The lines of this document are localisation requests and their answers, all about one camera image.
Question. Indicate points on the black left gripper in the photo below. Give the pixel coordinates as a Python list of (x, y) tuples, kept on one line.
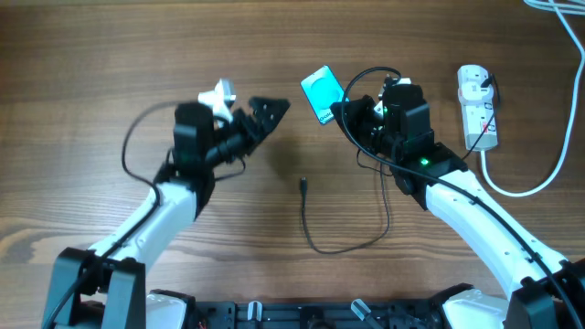
[(265, 126)]

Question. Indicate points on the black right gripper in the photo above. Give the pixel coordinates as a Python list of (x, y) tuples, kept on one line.
[(359, 109)]

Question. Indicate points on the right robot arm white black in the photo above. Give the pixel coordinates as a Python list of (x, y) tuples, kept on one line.
[(542, 288)]

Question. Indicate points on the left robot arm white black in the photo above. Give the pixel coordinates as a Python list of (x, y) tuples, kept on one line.
[(103, 286)]

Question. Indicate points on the white power strip socket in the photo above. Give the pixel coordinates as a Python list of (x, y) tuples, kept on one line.
[(476, 96)]

